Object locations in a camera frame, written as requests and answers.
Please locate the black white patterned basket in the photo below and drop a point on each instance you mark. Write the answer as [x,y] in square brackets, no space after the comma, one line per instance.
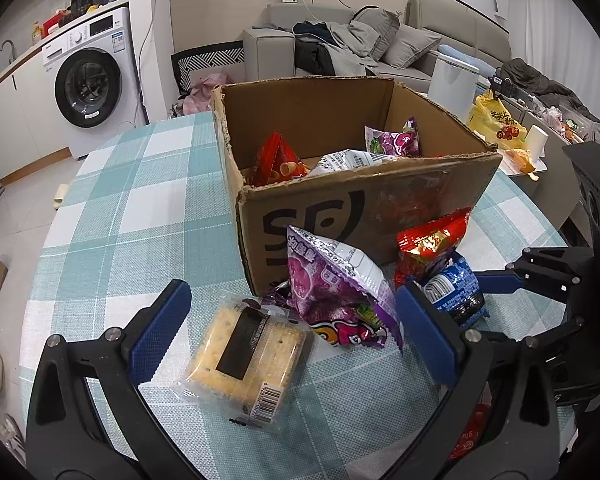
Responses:
[207,62]

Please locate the yellow bottle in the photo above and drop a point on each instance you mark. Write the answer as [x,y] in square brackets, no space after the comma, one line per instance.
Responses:
[36,34]

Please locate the white snack bag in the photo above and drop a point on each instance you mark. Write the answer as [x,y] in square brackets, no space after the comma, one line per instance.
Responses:
[350,160]

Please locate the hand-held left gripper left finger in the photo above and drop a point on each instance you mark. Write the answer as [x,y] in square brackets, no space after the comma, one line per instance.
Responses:
[160,327]

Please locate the red cookie packet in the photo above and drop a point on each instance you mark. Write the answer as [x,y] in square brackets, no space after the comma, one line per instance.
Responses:
[430,250]

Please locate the metal faucet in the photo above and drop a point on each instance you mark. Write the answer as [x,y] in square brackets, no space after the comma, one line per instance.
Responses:
[11,50]

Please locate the red container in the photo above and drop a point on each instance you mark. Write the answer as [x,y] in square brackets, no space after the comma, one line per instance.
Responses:
[57,20]

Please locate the white bin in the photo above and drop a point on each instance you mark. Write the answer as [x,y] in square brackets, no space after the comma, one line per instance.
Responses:
[450,85]

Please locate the blue cookie packet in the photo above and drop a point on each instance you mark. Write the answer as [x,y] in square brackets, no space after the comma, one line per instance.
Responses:
[455,290]

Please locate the red corn snack packet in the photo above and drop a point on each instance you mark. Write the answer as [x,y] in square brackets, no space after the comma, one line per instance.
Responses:
[275,157]

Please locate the grey cushion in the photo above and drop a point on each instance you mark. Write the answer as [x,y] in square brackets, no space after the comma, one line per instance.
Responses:
[377,30]
[412,47]

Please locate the checked tablecloth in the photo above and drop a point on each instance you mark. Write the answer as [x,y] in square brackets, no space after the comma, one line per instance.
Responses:
[130,210]

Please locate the white washing machine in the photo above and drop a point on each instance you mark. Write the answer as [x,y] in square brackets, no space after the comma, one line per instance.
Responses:
[90,85]

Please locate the pile of clothes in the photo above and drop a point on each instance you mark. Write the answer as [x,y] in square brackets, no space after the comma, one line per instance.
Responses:
[340,45]

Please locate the yellow plastic bag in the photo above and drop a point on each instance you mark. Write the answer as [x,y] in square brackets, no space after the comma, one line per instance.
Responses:
[495,125]

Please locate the beige sofa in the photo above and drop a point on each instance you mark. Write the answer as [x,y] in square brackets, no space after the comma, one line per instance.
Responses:
[265,55]

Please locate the blue pillow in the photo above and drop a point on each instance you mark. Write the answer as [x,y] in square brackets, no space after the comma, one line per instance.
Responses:
[460,57]

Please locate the purple grape snack packet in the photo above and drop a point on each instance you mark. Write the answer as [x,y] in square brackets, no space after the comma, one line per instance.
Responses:
[400,142]

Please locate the red white snack packet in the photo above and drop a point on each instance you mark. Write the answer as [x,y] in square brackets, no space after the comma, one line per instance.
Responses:
[475,425]

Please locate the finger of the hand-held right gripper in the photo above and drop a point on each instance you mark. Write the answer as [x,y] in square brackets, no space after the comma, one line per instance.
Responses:
[562,327]
[550,272]

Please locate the brown cardboard box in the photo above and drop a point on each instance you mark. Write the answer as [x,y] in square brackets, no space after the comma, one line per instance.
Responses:
[405,195]

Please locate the white lower cabinets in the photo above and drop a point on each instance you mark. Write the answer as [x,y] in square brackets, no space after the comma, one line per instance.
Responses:
[20,110]

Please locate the pink cloth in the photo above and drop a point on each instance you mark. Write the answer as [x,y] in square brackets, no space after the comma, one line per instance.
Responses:
[202,95]

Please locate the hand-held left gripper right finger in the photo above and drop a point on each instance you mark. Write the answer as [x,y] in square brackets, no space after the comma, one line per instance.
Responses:
[425,337]

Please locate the dark jacket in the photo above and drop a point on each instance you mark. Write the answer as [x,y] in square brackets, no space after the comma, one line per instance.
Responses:
[545,85]

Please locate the clear cracker packet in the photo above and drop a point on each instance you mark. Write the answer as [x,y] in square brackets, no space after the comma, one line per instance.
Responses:
[240,355]

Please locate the white paper cup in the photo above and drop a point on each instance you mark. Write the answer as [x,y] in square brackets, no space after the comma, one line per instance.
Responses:
[535,141]

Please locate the purple silver snack packet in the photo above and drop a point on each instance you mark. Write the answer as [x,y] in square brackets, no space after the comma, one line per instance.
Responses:
[325,285]

